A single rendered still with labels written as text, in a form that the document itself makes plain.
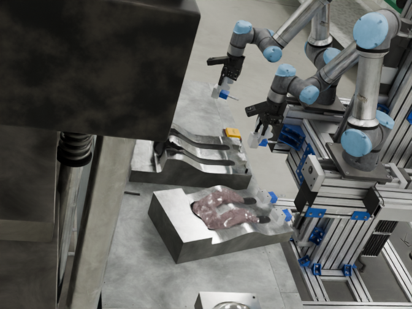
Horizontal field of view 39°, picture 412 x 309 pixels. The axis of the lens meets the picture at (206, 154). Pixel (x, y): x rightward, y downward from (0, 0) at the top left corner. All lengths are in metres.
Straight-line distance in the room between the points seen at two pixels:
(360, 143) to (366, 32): 0.41
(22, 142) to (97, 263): 0.32
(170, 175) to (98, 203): 1.41
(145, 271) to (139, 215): 0.27
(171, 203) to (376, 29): 0.94
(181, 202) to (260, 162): 2.04
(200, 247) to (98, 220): 1.11
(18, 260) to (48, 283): 0.09
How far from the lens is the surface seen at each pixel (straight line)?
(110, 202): 0.94
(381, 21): 2.13
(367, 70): 2.19
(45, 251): 1.35
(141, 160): 2.36
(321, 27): 2.80
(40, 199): 1.09
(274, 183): 3.98
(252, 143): 2.54
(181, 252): 2.02
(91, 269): 1.05
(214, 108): 2.95
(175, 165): 2.31
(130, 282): 1.97
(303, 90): 2.34
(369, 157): 2.44
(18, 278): 1.29
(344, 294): 3.14
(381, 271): 3.39
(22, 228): 1.07
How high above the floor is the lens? 2.28
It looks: 35 degrees down
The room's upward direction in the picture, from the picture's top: 18 degrees clockwise
